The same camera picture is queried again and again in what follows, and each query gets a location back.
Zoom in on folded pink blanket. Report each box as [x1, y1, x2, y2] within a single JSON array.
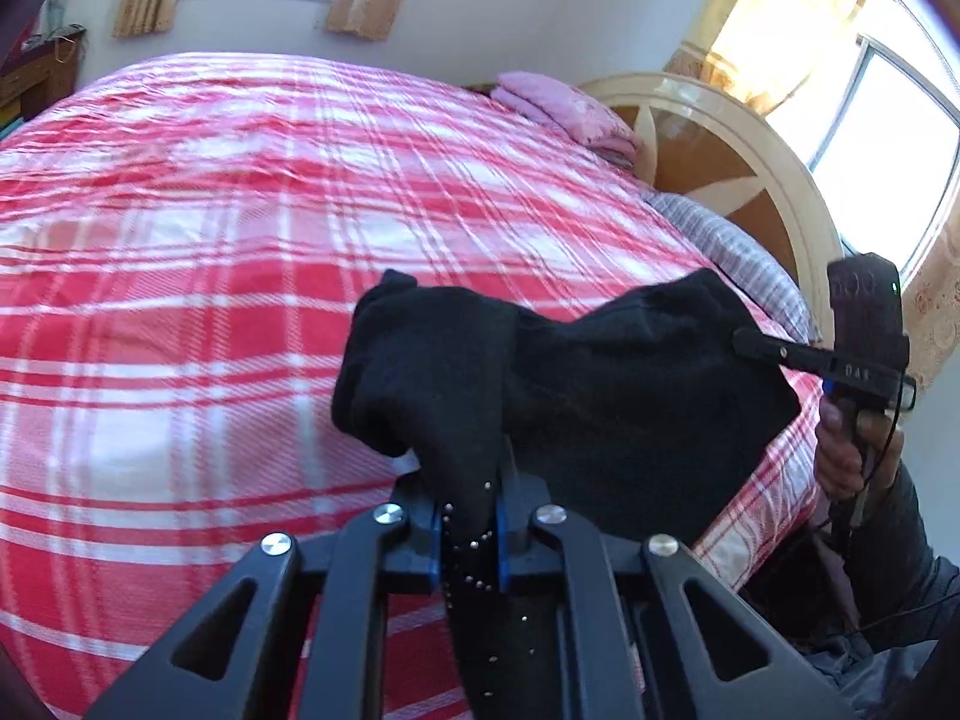
[[490, 71, 644, 166]]

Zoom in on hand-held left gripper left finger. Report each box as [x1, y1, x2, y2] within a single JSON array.
[[82, 476, 447, 720]]

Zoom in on person's right hand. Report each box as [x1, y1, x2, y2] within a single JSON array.
[[814, 394, 905, 503]]

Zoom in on bed with red plaid sheet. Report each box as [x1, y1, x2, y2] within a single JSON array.
[[0, 52, 826, 720]]

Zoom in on black pants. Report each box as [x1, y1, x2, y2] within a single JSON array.
[[330, 266, 803, 720]]

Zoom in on large bright window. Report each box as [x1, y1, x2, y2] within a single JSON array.
[[765, 0, 960, 290]]

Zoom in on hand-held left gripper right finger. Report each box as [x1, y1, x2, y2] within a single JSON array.
[[495, 457, 860, 720]]

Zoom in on person's grey trousers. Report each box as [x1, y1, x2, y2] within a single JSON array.
[[750, 525, 960, 720]]

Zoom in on wooden cabinet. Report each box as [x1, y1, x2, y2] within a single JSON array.
[[0, 24, 87, 125]]

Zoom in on person's right forearm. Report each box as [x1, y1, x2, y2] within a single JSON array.
[[855, 457, 960, 620]]

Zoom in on yellow patterned curtain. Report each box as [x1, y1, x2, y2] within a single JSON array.
[[898, 236, 960, 395], [666, 0, 875, 119]]

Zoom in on striped grey pillow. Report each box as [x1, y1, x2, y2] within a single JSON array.
[[645, 191, 815, 342]]

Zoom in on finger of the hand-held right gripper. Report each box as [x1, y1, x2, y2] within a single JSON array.
[[731, 325, 835, 377]]

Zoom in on round wooden headboard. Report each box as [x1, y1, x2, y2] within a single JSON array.
[[465, 73, 847, 346]]

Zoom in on black cable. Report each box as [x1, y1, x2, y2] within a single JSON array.
[[806, 390, 960, 642]]

